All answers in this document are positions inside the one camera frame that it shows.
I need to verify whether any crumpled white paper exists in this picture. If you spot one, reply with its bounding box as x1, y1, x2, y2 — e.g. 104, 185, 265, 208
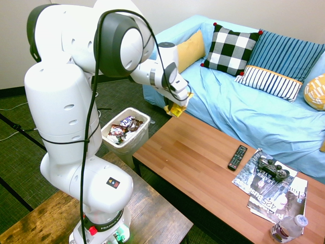
106, 132, 137, 145

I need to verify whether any magazine with 425 business print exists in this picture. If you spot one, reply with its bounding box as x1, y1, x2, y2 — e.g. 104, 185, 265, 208
247, 176, 309, 225

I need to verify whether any white trash bin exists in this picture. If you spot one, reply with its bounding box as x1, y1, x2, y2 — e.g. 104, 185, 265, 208
101, 107, 152, 163

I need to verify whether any black tv remote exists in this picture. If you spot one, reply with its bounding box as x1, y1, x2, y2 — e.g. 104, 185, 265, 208
227, 144, 248, 172

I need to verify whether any clear plastic drink bottle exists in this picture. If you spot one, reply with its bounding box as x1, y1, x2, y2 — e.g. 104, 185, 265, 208
269, 214, 309, 244

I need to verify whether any rustic wooden robot stand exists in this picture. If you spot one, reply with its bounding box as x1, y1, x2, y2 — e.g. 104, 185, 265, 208
0, 151, 194, 244

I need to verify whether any yellow white patterned pillow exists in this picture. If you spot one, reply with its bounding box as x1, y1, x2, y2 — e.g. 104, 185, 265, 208
303, 73, 325, 111

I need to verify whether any grey plastic trash bin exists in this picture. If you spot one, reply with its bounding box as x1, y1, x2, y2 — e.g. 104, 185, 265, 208
101, 107, 152, 169

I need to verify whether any magazine with leader print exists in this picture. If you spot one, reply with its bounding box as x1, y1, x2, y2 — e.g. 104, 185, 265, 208
231, 148, 298, 203

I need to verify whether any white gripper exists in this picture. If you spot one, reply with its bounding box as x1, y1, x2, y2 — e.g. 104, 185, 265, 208
162, 78, 190, 110

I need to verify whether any yellow baked chip bag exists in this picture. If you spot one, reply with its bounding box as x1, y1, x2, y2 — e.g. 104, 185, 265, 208
164, 92, 194, 118

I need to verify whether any purple snack wrapper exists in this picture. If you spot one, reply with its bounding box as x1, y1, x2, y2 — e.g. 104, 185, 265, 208
119, 115, 135, 128

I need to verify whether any red brown snack wrapper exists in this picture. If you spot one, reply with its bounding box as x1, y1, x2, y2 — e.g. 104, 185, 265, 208
108, 124, 127, 138

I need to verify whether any blue striped pillow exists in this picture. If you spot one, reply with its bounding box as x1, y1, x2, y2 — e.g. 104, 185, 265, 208
247, 29, 325, 83

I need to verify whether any black game controller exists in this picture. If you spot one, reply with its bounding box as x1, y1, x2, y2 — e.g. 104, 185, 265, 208
256, 156, 291, 182

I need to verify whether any white floor cable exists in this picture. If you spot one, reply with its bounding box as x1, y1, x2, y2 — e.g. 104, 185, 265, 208
0, 101, 28, 111
0, 128, 38, 142

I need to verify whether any light blue sofa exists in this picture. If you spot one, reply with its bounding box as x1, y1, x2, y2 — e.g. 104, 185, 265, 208
142, 14, 325, 185

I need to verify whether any plain yellow pillow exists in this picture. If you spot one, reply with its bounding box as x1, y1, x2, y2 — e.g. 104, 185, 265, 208
176, 29, 207, 74

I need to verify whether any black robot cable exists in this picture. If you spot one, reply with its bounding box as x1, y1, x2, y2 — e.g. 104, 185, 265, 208
38, 9, 192, 244

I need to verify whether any black white checkered pillow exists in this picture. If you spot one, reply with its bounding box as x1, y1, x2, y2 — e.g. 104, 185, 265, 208
200, 22, 264, 77

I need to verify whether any black floor cable strip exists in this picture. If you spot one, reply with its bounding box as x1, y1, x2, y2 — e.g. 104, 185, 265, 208
0, 112, 48, 152

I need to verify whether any white navy striped pillow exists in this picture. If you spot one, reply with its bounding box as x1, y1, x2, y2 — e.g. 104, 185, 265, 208
234, 65, 304, 103

